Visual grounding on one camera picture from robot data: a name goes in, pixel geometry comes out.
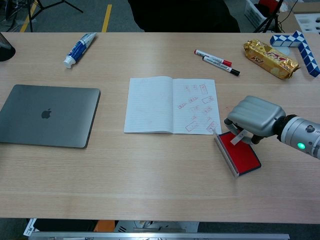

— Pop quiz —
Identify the red object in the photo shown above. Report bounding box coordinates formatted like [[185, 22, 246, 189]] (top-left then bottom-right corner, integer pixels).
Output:
[[258, 0, 280, 13]]

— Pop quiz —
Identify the red cap whiteboard marker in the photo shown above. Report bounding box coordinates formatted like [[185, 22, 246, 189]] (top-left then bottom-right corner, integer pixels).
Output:
[[193, 49, 233, 67]]

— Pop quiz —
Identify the open white lined notebook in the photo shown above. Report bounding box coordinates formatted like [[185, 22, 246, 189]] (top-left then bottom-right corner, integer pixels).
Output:
[[123, 76, 223, 135]]

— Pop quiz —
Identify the white paper label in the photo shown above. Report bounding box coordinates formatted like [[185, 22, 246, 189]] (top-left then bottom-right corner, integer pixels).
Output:
[[23, 218, 38, 237]]

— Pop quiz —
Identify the cardboard box with white foam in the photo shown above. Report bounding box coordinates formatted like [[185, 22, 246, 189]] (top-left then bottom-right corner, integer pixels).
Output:
[[292, 2, 320, 33]]

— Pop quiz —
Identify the aluminium rail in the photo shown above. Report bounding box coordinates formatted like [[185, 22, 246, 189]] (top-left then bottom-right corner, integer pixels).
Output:
[[28, 232, 291, 240]]

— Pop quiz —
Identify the gold snack packet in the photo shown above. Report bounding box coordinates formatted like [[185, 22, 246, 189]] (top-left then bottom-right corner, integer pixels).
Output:
[[242, 39, 300, 80]]

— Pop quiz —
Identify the orange object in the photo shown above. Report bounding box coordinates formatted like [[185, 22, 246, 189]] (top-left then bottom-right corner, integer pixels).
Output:
[[94, 219, 119, 233]]

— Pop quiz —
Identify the red ink pad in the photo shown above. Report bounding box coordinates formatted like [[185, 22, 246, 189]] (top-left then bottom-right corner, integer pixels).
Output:
[[213, 131, 262, 178]]

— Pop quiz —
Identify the small red white stamp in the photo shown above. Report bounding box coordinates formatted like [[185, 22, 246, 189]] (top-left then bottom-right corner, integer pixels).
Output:
[[231, 129, 247, 146]]

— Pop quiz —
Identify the white round disc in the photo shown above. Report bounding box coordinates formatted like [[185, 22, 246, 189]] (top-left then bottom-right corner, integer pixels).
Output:
[[276, 44, 292, 58]]

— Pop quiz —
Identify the black rounded object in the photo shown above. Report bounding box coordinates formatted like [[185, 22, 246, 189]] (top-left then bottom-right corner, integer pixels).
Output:
[[0, 32, 16, 63]]

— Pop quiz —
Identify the blue white toothpaste tube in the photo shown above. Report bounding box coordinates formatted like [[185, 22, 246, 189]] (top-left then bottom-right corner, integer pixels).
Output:
[[63, 31, 98, 70]]

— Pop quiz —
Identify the black tripod stand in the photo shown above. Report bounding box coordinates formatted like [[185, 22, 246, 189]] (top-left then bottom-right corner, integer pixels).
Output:
[[252, 0, 287, 34], [26, 0, 84, 33]]

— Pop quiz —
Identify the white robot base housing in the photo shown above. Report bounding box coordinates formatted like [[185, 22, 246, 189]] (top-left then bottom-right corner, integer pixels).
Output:
[[113, 220, 200, 233]]

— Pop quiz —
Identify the grey closed laptop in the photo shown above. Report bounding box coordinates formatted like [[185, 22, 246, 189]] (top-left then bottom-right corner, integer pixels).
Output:
[[0, 84, 102, 149]]

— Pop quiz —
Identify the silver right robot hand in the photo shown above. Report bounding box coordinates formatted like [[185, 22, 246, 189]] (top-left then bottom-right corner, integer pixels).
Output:
[[223, 95, 287, 145]]

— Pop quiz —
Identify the black cap whiteboard marker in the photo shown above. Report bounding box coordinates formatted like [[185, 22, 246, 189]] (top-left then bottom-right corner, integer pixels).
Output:
[[201, 56, 241, 77]]

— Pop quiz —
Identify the blue white cube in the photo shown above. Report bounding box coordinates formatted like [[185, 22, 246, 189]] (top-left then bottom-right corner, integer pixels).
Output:
[[269, 30, 320, 78]]

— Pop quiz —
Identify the white plastic basket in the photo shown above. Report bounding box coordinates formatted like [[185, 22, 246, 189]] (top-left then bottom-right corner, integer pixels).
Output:
[[244, 0, 267, 29]]

